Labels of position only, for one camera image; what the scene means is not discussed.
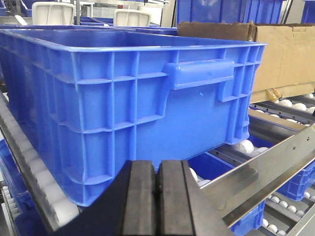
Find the white roller track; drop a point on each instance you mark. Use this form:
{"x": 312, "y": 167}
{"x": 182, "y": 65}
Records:
{"x": 53, "y": 206}

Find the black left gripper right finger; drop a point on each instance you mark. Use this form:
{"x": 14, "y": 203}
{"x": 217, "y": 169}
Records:
{"x": 183, "y": 208}

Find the large blue plastic bin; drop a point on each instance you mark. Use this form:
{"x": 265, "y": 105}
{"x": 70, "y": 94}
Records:
{"x": 90, "y": 100}

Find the brown cardboard box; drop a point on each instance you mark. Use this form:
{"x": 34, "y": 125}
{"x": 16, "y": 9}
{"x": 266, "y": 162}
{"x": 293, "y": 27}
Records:
{"x": 288, "y": 62}

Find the stainless steel rack rail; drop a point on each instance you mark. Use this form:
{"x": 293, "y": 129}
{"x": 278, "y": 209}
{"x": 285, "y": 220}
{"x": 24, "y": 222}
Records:
{"x": 240, "y": 190}

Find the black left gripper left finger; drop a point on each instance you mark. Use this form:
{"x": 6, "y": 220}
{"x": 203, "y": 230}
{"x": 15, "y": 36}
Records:
{"x": 125, "y": 208}

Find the white chair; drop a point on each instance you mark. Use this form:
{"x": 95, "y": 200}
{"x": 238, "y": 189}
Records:
{"x": 130, "y": 17}
{"x": 52, "y": 13}

